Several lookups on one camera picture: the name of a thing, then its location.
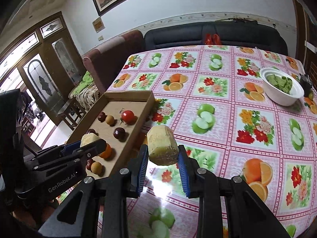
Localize person left hand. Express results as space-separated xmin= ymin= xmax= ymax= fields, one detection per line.
xmin=12 ymin=205 xmax=55 ymax=230

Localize brown armchair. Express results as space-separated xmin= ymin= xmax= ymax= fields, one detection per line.
xmin=83 ymin=30 xmax=144 ymax=93

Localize red tomato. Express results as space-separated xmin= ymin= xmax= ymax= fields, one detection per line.
xmin=121 ymin=110 xmax=135 ymax=124

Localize cardboard tray box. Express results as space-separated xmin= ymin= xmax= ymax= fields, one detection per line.
xmin=67 ymin=91 xmax=155 ymax=179

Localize green grape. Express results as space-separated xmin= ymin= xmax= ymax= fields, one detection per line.
xmin=308 ymin=92 xmax=314 ymax=101

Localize pale sugarcane chunk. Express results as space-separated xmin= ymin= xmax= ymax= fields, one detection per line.
xmin=80 ymin=133 xmax=99 ymax=147
xmin=147 ymin=125 xmax=179 ymax=166

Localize wooden sideboard cabinet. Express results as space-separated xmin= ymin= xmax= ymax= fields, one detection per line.
xmin=304 ymin=40 xmax=317 ymax=88

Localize yellow longan fruit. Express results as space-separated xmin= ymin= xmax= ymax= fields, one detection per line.
xmin=91 ymin=161 xmax=103 ymax=176

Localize red item on sofa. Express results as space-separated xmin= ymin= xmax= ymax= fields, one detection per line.
xmin=205 ymin=33 xmax=222 ymax=45

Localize wooden glass door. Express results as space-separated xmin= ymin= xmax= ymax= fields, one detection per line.
xmin=0 ymin=11 xmax=86 ymax=150

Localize red jujube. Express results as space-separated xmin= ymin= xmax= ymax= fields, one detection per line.
xmin=86 ymin=158 xmax=94 ymax=171
xmin=97 ymin=111 xmax=106 ymax=123

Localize wooden stool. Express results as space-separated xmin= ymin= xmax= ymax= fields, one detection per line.
xmin=57 ymin=98 xmax=86 ymax=131

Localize orange mandarin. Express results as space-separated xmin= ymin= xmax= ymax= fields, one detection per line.
xmin=99 ymin=143 xmax=112 ymax=160

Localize brown kiwi fruit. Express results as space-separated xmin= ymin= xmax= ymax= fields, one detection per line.
xmin=105 ymin=115 xmax=115 ymax=126

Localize white bowl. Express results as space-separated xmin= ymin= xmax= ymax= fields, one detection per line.
xmin=260 ymin=68 xmax=304 ymax=106

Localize green vegetables in bowl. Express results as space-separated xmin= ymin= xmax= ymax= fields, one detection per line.
xmin=266 ymin=74 xmax=293 ymax=94

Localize dark plum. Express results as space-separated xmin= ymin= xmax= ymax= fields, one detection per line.
xmin=113 ymin=127 xmax=126 ymax=140
xmin=87 ymin=128 xmax=96 ymax=134

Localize black leather sofa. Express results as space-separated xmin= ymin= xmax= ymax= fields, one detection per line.
xmin=144 ymin=20 xmax=288 ymax=55

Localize green patterned bedding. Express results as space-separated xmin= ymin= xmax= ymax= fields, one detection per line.
xmin=68 ymin=71 xmax=100 ymax=111

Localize small black cup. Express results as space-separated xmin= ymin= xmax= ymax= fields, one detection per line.
xmin=299 ymin=74 xmax=312 ymax=97

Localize floral fruit print tablecloth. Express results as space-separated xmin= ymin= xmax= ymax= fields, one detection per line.
xmin=109 ymin=45 xmax=316 ymax=237

